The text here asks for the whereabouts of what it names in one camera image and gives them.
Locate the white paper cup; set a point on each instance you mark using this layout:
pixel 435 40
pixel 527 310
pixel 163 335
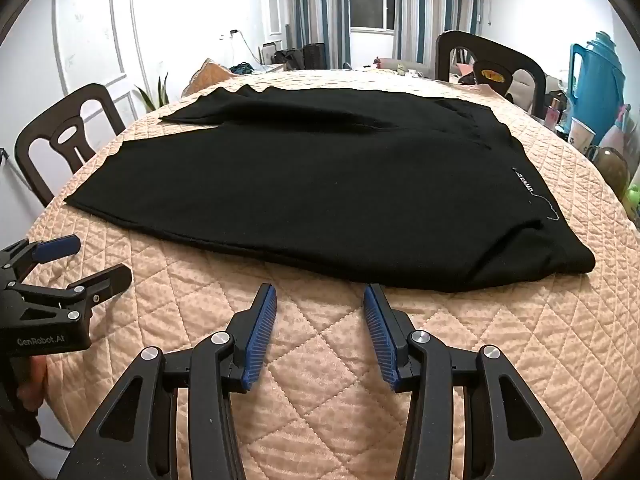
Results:
pixel 581 135

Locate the striped curtain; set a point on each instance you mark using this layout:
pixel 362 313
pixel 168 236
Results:
pixel 430 15
pixel 320 15

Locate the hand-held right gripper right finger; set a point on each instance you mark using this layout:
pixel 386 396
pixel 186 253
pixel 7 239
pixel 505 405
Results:
pixel 380 335

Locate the black pants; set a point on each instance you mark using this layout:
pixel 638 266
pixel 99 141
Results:
pixel 300 185

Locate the person's left hand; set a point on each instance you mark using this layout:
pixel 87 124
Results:
pixel 35 385

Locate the dark wooden chair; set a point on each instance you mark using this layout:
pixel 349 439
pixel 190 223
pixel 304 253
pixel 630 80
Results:
pixel 100 105
pixel 450 45

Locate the dark blue bag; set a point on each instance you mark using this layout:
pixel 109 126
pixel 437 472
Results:
pixel 242 68

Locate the tan cushion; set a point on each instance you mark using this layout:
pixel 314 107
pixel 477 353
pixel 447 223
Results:
pixel 207 75

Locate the peach quilted blanket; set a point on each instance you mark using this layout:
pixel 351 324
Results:
pixel 325 360

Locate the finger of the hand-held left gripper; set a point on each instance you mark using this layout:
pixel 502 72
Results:
pixel 107 280
pixel 57 248

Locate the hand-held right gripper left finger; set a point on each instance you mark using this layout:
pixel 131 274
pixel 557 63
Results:
pixel 260 332

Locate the green potted plant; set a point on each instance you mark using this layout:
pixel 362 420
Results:
pixel 159 97

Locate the blue thermos jug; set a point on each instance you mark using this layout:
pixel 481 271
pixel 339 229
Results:
pixel 600 75

